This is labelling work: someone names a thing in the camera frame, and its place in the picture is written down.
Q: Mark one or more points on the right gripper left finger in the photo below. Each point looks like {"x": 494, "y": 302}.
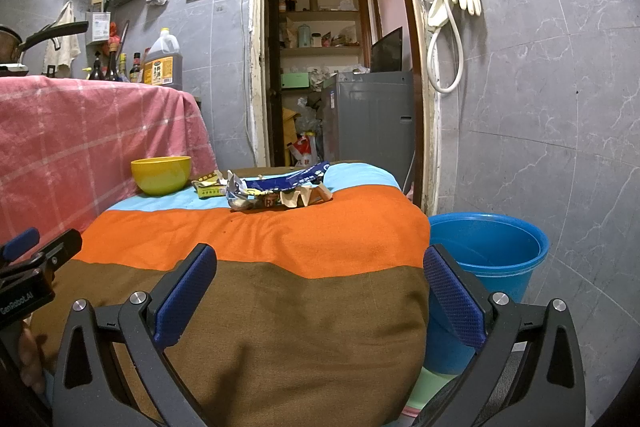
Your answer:
{"x": 90, "y": 387}

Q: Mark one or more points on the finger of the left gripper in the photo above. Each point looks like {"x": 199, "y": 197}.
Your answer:
{"x": 19, "y": 245}
{"x": 56, "y": 253}

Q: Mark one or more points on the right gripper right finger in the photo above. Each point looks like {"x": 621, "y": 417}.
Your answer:
{"x": 526, "y": 368}

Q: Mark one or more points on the yellow snack wrapper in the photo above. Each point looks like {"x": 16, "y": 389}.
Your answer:
{"x": 210, "y": 185}

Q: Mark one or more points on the silver white wrapper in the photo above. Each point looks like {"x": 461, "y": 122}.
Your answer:
{"x": 238, "y": 194}

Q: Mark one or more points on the beige lump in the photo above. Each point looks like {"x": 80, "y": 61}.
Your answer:
{"x": 305, "y": 195}

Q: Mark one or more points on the blue milk powder bag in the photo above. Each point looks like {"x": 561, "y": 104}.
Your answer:
{"x": 287, "y": 182}

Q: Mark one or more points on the red snack wrapper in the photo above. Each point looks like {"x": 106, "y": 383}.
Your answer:
{"x": 270, "y": 200}

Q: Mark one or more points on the person left hand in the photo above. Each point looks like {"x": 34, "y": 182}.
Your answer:
{"x": 30, "y": 359}

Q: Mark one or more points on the pink plaid cloth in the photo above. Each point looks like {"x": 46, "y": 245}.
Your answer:
{"x": 67, "y": 146}

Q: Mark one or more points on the blue plastic bucket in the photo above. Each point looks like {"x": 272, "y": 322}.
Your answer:
{"x": 501, "y": 251}

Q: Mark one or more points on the yellow plastic bowl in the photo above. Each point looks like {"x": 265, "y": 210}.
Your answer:
{"x": 159, "y": 176}

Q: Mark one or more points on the dark sauce bottle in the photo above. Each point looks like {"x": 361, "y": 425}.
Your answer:
{"x": 135, "y": 71}

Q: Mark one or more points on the black frying pan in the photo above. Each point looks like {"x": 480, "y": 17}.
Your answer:
{"x": 13, "y": 46}

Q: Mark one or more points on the hanging beige towel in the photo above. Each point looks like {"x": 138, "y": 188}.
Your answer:
{"x": 62, "y": 51}

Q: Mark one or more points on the large oil jug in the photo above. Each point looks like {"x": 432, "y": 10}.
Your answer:
{"x": 162, "y": 65}

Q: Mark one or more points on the red white rice bag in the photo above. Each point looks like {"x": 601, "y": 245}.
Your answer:
{"x": 304, "y": 151}

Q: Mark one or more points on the green box on shelf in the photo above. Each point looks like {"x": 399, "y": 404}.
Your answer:
{"x": 295, "y": 80}

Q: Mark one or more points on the black monitor panel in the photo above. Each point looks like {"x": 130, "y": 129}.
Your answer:
{"x": 386, "y": 54}

